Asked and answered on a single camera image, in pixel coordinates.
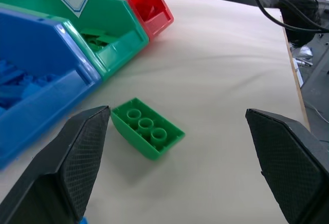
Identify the black cable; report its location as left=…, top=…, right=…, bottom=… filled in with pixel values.
left=248, top=0, right=329, bottom=33
left=253, top=0, right=329, bottom=31

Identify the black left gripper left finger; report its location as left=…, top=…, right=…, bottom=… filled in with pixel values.
left=0, top=105, right=111, bottom=224

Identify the white table cloth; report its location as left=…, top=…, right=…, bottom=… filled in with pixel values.
left=0, top=0, right=310, bottom=224

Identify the blue plastic storage bin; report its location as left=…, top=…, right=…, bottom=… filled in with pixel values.
left=0, top=2, right=103, bottom=171

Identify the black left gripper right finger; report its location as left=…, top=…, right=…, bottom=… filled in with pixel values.
left=245, top=108, right=329, bottom=224

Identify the green hollow building block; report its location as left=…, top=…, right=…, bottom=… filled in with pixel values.
left=111, top=97, right=186, bottom=161

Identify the green plastic storage bin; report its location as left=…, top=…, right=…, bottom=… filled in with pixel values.
left=0, top=0, right=151, bottom=83

